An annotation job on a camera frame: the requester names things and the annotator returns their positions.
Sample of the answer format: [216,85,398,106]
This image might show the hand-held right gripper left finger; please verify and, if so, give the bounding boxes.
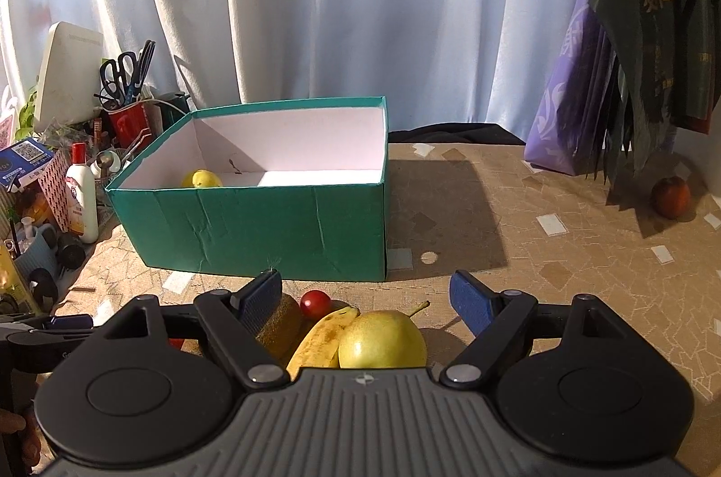
[104,270,291,391]

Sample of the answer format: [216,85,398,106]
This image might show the metal spoon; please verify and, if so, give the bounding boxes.
[90,149,122,178]

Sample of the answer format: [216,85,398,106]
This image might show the blue-grey desk organizer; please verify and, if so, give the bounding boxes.
[14,223,64,282]

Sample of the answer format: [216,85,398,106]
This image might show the red pen holder cup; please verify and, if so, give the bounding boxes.
[108,100,164,150]

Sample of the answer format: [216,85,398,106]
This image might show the white lotion bottle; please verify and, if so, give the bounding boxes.
[66,142,100,244]

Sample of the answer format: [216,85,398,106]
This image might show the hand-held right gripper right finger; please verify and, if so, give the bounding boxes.
[439,270,621,391]

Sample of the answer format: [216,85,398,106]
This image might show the yellow-green pear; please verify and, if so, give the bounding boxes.
[338,300,432,370]

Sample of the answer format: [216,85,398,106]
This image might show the white curtain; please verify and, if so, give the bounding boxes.
[0,0,615,145]

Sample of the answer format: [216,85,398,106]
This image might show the black scissors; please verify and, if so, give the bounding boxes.
[95,52,139,111]

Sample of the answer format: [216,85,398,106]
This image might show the green plant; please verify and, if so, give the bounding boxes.
[18,86,41,136]

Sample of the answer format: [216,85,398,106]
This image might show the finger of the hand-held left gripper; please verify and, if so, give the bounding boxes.
[11,313,96,332]

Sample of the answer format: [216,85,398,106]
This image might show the yellow banana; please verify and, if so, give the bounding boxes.
[286,306,361,381]

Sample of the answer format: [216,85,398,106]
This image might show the dark square container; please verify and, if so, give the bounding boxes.
[159,92,192,132]

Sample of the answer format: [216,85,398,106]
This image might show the red peach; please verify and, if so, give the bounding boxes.
[652,176,691,220]

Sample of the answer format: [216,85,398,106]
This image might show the bundle of dark green bags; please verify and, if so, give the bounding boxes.
[586,0,721,199]

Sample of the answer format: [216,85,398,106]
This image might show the blue printed box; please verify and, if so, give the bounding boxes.
[0,139,57,193]

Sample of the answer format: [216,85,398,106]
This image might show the person's left hand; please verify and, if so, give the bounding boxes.
[0,408,43,472]

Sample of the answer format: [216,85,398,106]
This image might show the yellow lemon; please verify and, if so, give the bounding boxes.
[181,169,223,189]

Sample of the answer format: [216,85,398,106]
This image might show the green cardboard box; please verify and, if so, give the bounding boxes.
[106,95,391,282]

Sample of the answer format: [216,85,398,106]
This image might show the white router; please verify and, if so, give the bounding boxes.
[32,22,107,134]

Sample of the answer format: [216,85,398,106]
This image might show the brown kiwi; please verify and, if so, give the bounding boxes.
[255,292,305,364]

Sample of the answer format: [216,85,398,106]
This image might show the black pens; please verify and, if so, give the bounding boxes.
[134,39,157,102]

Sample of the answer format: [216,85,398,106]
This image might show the red cherry tomato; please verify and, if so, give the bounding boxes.
[299,289,333,318]

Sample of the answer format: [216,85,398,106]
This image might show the beige patterned tablecloth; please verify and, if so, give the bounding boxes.
[53,142,721,477]

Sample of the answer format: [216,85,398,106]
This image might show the purple plastic bag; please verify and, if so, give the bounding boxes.
[524,0,621,177]

